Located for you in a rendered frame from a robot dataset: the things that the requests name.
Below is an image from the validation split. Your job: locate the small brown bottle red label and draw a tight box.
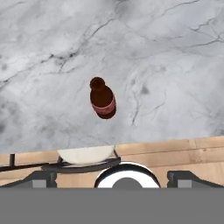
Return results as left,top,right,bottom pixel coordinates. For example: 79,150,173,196
88,76,117,120

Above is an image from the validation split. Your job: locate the black white round stool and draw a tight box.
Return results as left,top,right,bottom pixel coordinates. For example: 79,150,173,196
94,161,161,189

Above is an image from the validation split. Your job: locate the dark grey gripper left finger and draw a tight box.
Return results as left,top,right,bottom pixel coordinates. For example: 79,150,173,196
0,170,58,189

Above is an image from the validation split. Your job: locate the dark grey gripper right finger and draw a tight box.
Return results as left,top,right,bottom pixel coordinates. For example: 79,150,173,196
166,170,224,189

